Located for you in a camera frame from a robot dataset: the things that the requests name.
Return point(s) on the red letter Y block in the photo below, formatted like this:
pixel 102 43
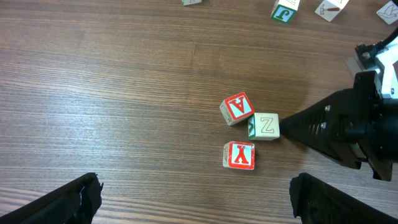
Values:
pixel 239 155

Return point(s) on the plain pale wooden block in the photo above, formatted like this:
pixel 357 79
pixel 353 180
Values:
pixel 190 2

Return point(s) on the red letter A block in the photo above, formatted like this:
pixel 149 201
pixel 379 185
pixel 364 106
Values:
pixel 236 108

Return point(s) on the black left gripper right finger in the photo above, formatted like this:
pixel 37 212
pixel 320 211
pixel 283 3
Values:
pixel 314 201

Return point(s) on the green J side block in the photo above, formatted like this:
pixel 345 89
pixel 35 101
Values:
pixel 284 10

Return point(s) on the bird picture wooden block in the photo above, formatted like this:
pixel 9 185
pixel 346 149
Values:
pixel 388 13

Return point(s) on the hammer picture wooden block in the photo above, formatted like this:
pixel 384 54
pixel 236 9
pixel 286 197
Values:
pixel 329 9

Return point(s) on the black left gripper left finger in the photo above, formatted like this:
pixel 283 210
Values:
pixel 75 202

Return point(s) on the plain Z wooden block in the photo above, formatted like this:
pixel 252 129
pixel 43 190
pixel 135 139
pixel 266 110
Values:
pixel 263 126

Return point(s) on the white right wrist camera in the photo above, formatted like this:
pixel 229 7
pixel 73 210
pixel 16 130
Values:
pixel 379 57

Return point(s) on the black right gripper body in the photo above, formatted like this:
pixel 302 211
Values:
pixel 377 126

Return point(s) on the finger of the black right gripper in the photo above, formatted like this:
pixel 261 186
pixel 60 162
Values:
pixel 318 127

